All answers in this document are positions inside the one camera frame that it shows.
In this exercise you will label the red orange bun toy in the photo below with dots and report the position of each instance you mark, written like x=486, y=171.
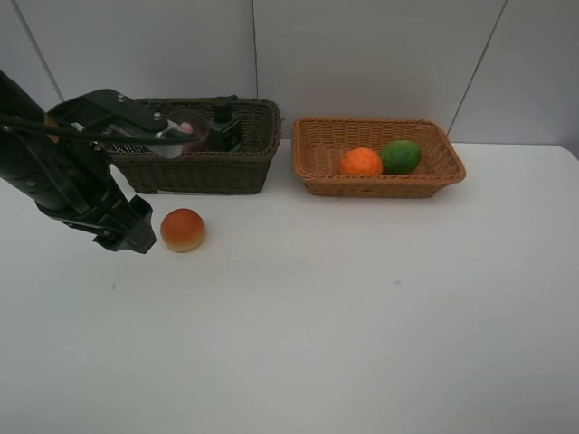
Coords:
x=183, y=230

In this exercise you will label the dark brown wicker basket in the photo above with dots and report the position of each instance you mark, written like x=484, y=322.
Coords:
x=208, y=172

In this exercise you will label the purple translucent plastic cup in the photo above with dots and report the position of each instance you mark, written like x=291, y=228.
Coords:
x=201, y=127

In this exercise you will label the tan wicker basket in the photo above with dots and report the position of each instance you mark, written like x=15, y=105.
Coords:
x=319, y=143

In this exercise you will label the orange tangerine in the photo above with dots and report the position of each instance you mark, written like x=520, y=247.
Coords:
x=361, y=161

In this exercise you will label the green lime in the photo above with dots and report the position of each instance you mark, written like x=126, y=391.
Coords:
x=400, y=157

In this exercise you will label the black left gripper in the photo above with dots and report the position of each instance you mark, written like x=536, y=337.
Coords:
x=116, y=222

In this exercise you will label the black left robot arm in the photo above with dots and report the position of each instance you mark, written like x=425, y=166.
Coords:
x=71, y=182

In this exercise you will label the pink detergent bottle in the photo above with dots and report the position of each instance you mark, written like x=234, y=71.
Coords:
x=187, y=128

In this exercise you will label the dark green pump bottle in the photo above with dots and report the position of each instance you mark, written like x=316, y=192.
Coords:
x=225, y=126

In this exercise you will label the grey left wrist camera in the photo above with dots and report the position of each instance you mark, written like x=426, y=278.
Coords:
x=107, y=116

